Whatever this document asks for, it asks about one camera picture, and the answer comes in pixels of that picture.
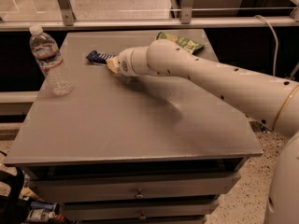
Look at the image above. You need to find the lower grey drawer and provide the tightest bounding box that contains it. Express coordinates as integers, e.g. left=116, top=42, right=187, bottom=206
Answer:
left=62, top=199, right=219, bottom=221

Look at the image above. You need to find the grey drawer cabinet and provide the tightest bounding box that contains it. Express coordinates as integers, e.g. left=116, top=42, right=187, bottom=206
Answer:
left=6, top=31, right=262, bottom=224

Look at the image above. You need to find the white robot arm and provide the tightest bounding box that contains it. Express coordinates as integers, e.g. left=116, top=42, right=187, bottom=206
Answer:
left=107, top=39, right=299, bottom=224

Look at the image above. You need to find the metal window railing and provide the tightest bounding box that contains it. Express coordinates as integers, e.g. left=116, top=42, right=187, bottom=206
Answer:
left=0, top=0, right=299, bottom=31

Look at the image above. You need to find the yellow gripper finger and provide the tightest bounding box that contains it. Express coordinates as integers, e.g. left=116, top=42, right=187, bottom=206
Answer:
left=107, top=57, right=120, bottom=74

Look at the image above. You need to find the small bottle on floor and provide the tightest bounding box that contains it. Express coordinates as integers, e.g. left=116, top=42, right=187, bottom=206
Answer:
left=25, top=209, right=56, bottom=222

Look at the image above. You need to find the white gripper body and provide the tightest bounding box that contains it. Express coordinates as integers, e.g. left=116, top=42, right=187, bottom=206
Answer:
left=118, top=48, right=136, bottom=77

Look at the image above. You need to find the clear plastic water bottle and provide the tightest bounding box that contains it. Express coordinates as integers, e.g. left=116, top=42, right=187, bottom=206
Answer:
left=29, top=25, right=74, bottom=96

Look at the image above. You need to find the white cable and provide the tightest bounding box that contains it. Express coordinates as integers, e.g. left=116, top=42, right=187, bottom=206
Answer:
left=254, top=14, right=280, bottom=77

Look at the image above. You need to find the blue rxbar wrapper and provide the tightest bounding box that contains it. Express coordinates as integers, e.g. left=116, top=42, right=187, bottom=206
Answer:
left=86, top=50, right=114, bottom=65

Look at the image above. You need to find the black bag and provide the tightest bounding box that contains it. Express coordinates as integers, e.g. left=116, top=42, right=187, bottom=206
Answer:
left=0, top=167, right=28, bottom=224

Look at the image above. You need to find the green chip bag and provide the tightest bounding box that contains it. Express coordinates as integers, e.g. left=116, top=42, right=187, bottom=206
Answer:
left=156, top=32, right=204, bottom=54

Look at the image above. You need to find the upper grey drawer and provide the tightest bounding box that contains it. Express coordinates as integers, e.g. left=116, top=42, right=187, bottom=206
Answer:
left=30, top=172, right=240, bottom=203

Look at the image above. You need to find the drawer knob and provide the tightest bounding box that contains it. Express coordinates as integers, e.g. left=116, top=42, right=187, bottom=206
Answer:
left=138, top=211, right=147, bottom=220
left=135, top=189, right=144, bottom=200

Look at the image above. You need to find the lower drawer knob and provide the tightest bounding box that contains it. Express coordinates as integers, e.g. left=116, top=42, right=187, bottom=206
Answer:
left=138, top=211, right=147, bottom=220

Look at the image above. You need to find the upper drawer knob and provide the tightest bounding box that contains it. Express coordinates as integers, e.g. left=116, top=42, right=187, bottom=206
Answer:
left=135, top=189, right=144, bottom=200

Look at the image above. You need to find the grey drawer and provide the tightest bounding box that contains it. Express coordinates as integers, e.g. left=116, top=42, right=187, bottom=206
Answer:
left=30, top=172, right=240, bottom=203
left=62, top=199, right=219, bottom=221

